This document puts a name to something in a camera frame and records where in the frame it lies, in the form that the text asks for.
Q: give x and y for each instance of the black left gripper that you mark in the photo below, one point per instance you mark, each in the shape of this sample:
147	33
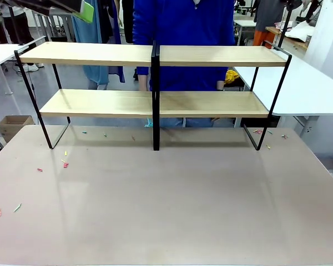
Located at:
50	5

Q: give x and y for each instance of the person in light blue garment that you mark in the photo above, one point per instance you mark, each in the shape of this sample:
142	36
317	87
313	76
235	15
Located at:
93	44

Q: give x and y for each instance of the person in dark trousers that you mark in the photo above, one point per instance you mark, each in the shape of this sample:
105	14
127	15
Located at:
19	30

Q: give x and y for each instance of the person in blue sweater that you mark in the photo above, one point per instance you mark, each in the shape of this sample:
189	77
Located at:
183	33

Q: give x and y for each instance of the white side table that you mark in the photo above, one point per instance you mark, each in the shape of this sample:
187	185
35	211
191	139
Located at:
299	88
0	55

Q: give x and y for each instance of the cardboard box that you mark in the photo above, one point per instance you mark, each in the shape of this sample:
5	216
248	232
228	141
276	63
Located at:
14	127

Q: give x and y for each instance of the yellow crumpled cloth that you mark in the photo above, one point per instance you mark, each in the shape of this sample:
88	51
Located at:
231	76

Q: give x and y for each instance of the small white table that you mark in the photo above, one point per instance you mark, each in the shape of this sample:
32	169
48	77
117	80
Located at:
245	23

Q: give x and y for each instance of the person in orange trousers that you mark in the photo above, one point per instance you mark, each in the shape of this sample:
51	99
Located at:
262	25

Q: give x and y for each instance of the black stand pole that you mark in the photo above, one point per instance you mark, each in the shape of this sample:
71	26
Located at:
285	22

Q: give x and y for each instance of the wooden work table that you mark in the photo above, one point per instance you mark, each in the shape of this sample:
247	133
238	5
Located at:
291	38

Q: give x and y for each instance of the pink paper scrap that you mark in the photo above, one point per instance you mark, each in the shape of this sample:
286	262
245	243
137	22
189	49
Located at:
256	131

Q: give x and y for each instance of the wooden two-tier shelf black frame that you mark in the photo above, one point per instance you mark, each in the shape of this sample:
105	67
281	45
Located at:
100	104
211	104

